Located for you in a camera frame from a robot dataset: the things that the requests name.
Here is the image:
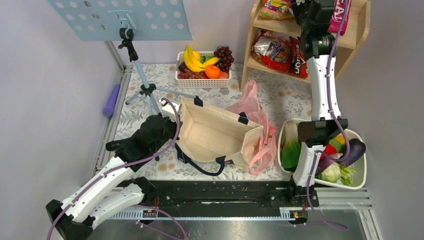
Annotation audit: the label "pink snack packet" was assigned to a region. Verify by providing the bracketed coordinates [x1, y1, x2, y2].
[328, 0, 352, 36]

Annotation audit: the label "beige canvas tote bag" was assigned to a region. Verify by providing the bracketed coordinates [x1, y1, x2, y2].
[175, 97, 263, 176]

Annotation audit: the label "orange red chips bag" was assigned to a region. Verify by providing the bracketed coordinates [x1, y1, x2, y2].
[289, 36, 309, 79]

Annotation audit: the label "orange fruit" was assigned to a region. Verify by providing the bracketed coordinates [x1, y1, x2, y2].
[204, 64, 221, 79]

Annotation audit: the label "yellow banana bunch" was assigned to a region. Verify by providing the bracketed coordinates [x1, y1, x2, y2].
[183, 45, 206, 73]

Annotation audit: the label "single yellow banana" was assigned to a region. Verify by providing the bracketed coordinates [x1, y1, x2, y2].
[202, 57, 221, 67]

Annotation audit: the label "pink plastic grocery bag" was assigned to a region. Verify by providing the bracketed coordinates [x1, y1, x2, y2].
[226, 80, 278, 175]

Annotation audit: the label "dark red grapes bunch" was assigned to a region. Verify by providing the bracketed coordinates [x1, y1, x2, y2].
[213, 46, 234, 73]

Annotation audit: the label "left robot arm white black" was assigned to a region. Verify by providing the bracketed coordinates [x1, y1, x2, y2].
[45, 104, 181, 240]

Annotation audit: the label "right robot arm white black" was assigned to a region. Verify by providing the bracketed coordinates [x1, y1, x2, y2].
[286, 0, 348, 207]

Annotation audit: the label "colourful snack bag top shelf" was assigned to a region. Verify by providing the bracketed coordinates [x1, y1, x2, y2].
[258, 0, 294, 20]

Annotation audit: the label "wooden two-tier shelf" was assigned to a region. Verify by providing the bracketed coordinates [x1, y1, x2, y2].
[240, 0, 371, 91]

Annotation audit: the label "white perforated fruit basket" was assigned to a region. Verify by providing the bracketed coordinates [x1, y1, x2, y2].
[174, 52, 232, 89]

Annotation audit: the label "red snack bag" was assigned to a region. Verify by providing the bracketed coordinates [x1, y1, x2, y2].
[250, 28, 292, 73]

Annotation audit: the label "red grapes in basket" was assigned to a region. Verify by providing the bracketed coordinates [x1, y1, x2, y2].
[177, 68, 207, 80]

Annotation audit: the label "pink peach fruit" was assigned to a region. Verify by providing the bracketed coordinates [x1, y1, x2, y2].
[219, 71, 229, 79]

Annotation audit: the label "light blue music stand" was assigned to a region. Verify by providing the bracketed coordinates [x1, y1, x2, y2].
[48, 0, 193, 114]

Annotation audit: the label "yellow orange pepper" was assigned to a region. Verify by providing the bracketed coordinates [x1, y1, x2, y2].
[334, 135, 346, 146]

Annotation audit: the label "slim purple eggplant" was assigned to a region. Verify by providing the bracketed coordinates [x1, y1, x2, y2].
[315, 153, 343, 177]

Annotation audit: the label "pale green cabbage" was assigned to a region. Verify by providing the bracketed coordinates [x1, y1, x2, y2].
[319, 162, 342, 183]

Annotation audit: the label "white vegetable bin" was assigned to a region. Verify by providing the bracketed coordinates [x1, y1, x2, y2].
[276, 118, 367, 190]

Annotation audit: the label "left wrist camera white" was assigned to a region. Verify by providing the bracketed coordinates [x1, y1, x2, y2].
[160, 97, 181, 122]

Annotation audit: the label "purple handle tool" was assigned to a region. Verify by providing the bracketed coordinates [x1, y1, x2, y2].
[102, 84, 121, 117]

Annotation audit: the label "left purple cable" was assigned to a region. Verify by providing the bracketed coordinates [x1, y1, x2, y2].
[46, 97, 182, 240]

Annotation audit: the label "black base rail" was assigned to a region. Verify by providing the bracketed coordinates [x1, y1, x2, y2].
[146, 180, 319, 218]

